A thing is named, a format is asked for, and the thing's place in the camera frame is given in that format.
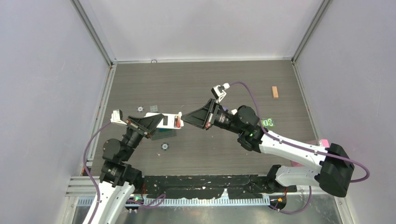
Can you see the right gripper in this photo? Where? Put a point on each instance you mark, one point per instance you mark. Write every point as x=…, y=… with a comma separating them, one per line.
x=199, y=118

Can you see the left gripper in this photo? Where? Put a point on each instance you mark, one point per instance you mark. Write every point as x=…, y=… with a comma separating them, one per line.
x=151, y=122

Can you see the white remote control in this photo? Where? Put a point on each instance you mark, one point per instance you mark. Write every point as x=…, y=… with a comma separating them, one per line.
x=167, y=122

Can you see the orange red battery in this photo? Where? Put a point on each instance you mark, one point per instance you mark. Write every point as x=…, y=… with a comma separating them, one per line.
x=178, y=122

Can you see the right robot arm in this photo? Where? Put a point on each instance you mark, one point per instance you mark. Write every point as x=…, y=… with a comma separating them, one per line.
x=329, y=168

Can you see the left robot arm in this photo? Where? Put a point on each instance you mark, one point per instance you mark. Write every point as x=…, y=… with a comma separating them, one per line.
x=118, y=180

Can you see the grey lego baseplate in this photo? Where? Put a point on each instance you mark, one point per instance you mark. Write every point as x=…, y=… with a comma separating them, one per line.
x=163, y=133

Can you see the clear lego plate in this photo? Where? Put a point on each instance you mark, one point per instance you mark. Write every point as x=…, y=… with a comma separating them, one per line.
x=154, y=108

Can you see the small gear upper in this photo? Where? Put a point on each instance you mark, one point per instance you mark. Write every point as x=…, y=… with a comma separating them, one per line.
x=140, y=108

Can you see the black gear lower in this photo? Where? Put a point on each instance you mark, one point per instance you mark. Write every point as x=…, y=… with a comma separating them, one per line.
x=165, y=146

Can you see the green owl eraser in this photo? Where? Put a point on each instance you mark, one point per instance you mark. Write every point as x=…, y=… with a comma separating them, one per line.
x=267, y=122

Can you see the wooden block right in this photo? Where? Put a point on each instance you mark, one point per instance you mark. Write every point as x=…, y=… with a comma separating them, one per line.
x=275, y=92

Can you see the pink tape dispenser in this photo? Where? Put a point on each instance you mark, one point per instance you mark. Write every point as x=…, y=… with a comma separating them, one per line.
x=318, y=142

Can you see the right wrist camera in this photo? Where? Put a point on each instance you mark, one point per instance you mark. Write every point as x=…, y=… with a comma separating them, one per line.
x=219, y=91

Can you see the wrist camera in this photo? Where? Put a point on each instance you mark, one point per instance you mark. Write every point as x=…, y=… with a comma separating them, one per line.
x=116, y=117
x=219, y=91

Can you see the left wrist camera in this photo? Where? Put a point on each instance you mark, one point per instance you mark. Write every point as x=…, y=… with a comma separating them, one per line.
x=116, y=117

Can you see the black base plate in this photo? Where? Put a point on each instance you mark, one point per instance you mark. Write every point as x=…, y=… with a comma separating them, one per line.
x=210, y=186

